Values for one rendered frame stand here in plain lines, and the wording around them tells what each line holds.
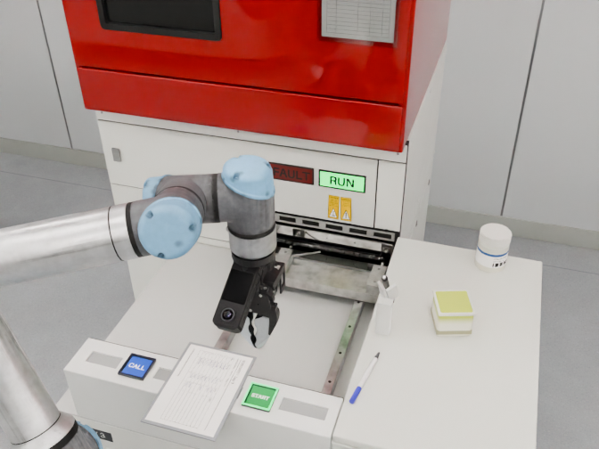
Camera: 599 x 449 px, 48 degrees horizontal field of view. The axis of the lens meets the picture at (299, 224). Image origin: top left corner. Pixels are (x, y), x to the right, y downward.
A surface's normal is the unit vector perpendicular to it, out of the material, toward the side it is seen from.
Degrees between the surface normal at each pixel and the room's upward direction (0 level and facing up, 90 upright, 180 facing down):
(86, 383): 90
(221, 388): 0
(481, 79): 90
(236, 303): 31
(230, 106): 90
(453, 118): 90
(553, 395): 0
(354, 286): 0
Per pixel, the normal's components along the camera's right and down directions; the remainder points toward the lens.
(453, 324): 0.01, 0.58
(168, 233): 0.06, 0.27
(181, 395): -0.01, -0.82
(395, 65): -0.29, 0.55
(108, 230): -0.03, -0.15
